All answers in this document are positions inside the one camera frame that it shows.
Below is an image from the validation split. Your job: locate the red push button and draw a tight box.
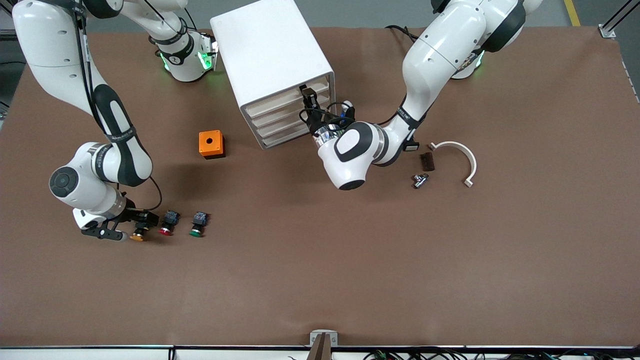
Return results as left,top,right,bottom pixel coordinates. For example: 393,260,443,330
158,210,182,236

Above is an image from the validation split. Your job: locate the green push button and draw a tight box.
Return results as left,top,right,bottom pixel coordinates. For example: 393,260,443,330
189,211,211,238

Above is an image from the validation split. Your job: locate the brown paper table cover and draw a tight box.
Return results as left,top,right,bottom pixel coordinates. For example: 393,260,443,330
0,25,640,348

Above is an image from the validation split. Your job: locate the orange button enclosure box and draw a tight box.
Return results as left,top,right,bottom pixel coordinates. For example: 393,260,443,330
198,130,226,160

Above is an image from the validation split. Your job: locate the black base power cable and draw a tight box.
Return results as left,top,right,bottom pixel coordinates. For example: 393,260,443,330
385,24,418,43

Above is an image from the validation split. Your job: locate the white table edge rail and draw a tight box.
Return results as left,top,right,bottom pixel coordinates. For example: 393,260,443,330
0,345,640,360

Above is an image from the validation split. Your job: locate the white curved plastic bracket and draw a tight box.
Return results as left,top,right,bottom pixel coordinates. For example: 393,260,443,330
428,141,478,188

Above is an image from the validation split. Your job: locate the grey table edge bracket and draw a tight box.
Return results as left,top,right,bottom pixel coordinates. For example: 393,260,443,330
309,329,339,347

